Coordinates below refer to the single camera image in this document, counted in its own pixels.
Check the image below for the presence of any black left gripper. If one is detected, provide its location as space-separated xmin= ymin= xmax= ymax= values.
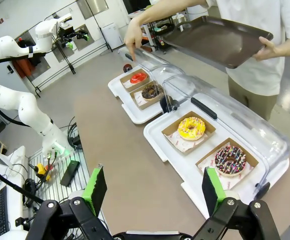
xmin=58 ymin=24 xmax=90 ymax=49

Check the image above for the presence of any printed white paper liner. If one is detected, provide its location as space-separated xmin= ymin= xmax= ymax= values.
xmin=164 ymin=131 xmax=207 ymax=153
xmin=199 ymin=159 xmax=255 ymax=190
xmin=123 ymin=79 xmax=136 ymax=90
xmin=134 ymin=93 xmax=149 ymax=106

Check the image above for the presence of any orange jacket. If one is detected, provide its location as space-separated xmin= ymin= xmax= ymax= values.
xmin=11 ymin=57 xmax=36 ymax=79

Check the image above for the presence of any person right forearm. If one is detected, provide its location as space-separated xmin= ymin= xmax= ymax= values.
xmin=128 ymin=0 xmax=210 ymax=28

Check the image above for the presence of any red glazed donut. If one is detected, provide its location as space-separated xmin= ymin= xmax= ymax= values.
xmin=129 ymin=71 xmax=147 ymax=85

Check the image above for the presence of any person in white t-shirt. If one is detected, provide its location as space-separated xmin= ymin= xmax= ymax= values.
xmin=206 ymin=0 xmax=290 ymax=122

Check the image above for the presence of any black shelf cart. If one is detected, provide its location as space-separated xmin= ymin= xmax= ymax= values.
xmin=141 ymin=9 xmax=178 ymax=55

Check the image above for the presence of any white cabinet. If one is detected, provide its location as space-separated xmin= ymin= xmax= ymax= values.
xmin=101 ymin=22 xmax=125 ymax=51

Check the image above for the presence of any black boom pole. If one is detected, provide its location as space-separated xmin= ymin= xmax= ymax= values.
xmin=0 ymin=163 xmax=45 ymax=205

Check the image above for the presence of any clear display lid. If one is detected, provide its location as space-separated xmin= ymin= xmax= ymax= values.
xmin=118 ymin=47 xmax=197 ymax=113
xmin=161 ymin=73 xmax=290 ymax=200

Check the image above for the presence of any brown serving tray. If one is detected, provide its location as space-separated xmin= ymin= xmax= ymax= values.
xmin=161 ymin=15 xmax=275 ymax=70

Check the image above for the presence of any white display tray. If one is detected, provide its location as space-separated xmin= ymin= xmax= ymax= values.
xmin=107 ymin=66 xmax=171 ymax=125
xmin=143 ymin=93 xmax=290 ymax=220

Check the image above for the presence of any cardboard box of red donut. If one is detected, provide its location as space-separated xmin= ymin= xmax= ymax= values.
xmin=119 ymin=67 xmax=151 ymax=93

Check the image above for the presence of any black hose of left arm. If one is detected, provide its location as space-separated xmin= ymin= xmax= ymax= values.
xmin=0 ymin=44 xmax=53 ymax=128

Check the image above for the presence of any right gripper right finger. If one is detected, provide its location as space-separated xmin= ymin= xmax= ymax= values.
xmin=192 ymin=166 xmax=282 ymax=240

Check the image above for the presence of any cardboard box of sprinkle donut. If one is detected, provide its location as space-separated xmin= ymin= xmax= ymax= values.
xmin=195 ymin=137 xmax=260 ymax=192

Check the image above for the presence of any yellow sprinkle donut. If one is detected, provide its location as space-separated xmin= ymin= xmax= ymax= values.
xmin=177 ymin=116 xmax=207 ymax=141

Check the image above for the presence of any black keyboard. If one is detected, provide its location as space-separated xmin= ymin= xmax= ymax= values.
xmin=0 ymin=186 xmax=11 ymax=238

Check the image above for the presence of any cardboard box of yellow donut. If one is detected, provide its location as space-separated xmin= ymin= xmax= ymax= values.
xmin=161 ymin=110 xmax=217 ymax=154

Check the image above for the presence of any grey wall panel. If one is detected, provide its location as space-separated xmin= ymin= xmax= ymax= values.
xmin=76 ymin=0 xmax=110 ymax=20

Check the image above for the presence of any white slatted base plate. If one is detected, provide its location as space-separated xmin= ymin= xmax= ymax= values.
xmin=28 ymin=149 xmax=106 ymax=226

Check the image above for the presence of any cardboard box of chocolate donut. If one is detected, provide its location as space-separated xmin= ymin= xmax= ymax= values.
xmin=129 ymin=83 xmax=166 ymax=111

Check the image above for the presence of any chocolate rainbow sprinkle donut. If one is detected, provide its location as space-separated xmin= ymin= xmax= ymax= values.
xmin=214 ymin=145 xmax=247 ymax=178

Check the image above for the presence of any black cable bundle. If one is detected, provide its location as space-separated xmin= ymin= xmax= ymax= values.
xmin=67 ymin=116 xmax=83 ymax=151

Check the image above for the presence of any person right hand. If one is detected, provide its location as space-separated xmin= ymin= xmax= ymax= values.
xmin=123 ymin=19 xmax=144 ymax=63

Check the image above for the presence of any person left hand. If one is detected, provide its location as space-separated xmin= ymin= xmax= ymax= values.
xmin=252 ymin=36 xmax=286 ymax=62

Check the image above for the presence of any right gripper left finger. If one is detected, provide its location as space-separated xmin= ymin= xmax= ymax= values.
xmin=26 ymin=163 xmax=115 ymax=240

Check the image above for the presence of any chocolate nut donut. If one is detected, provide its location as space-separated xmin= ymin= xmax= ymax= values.
xmin=141 ymin=83 xmax=165 ymax=102

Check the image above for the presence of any black rectangular device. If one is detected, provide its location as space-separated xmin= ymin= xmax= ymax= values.
xmin=59 ymin=159 xmax=81 ymax=187

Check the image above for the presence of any yellow emergency stop button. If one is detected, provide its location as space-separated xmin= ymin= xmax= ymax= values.
xmin=33 ymin=162 xmax=53 ymax=181

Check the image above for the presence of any black metal frame rack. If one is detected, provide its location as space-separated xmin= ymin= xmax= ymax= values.
xmin=13 ymin=0 xmax=111 ymax=98

